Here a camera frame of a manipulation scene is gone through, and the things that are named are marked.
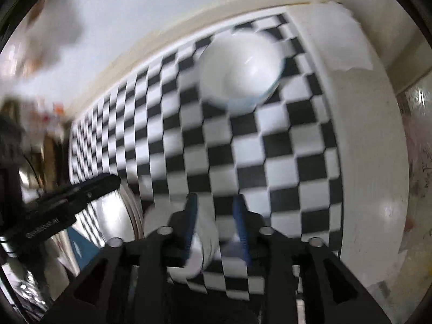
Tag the white plate with grey flower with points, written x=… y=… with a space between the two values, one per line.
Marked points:
x=114 y=216

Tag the white ceramic bowl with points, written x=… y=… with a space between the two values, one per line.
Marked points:
x=239 y=67
x=207 y=239

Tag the black and white checkered tablecloth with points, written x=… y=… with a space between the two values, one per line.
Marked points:
x=287 y=175

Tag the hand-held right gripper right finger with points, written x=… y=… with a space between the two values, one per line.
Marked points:
x=241 y=229

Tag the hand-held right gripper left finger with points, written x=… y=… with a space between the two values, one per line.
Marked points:
x=190 y=229

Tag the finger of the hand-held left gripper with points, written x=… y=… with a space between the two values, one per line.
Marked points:
x=94 y=185

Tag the white paper napkin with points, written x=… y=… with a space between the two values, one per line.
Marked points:
x=351 y=40

